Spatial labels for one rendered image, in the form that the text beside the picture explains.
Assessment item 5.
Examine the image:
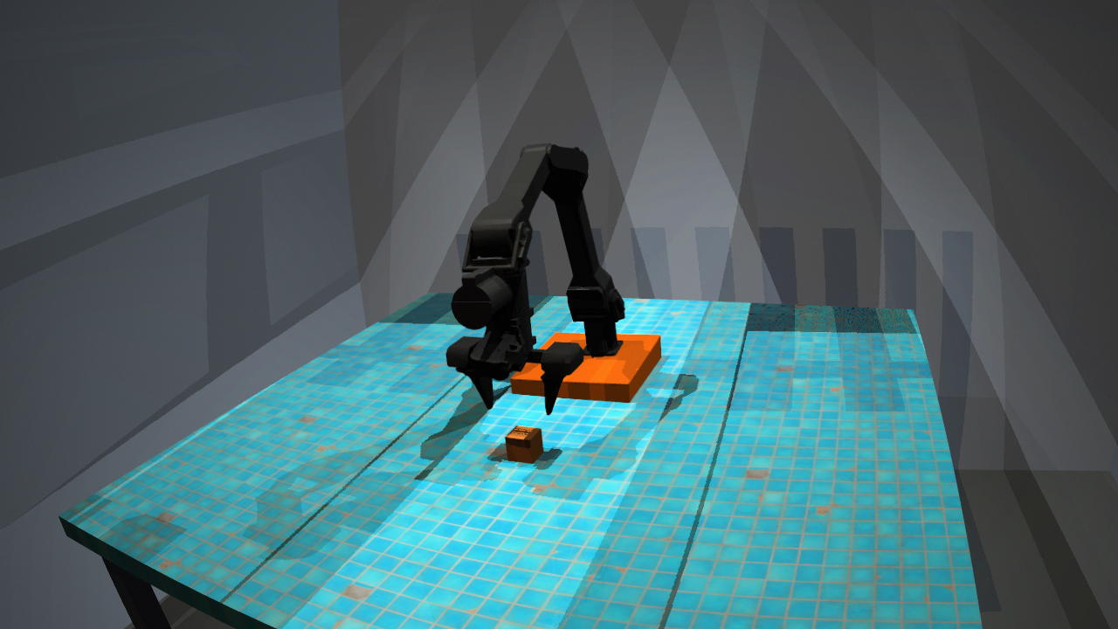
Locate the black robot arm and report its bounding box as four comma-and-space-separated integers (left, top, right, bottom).
451, 143, 625, 381

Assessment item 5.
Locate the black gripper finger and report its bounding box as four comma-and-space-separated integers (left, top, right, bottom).
455, 368, 493, 410
541, 374, 565, 414

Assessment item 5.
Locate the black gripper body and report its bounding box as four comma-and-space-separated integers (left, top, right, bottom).
446, 304, 584, 377

